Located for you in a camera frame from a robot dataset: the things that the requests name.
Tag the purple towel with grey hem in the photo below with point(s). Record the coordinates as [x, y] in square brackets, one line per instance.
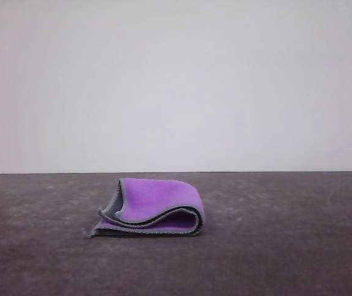
[157, 194]

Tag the grey table cloth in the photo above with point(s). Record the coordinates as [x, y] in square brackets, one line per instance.
[71, 268]

